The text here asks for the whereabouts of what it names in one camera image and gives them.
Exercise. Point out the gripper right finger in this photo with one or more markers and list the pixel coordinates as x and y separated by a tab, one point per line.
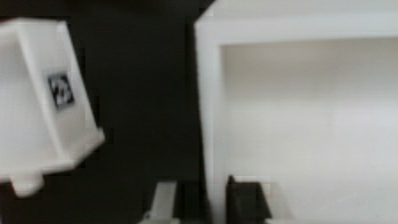
255	203

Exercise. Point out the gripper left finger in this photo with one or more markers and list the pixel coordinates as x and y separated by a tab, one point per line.
177	205

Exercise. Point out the white drawer with knob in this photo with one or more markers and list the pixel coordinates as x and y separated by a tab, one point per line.
49	131

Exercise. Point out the white drawer cabinet frame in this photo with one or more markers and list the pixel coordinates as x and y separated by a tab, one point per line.
298	64

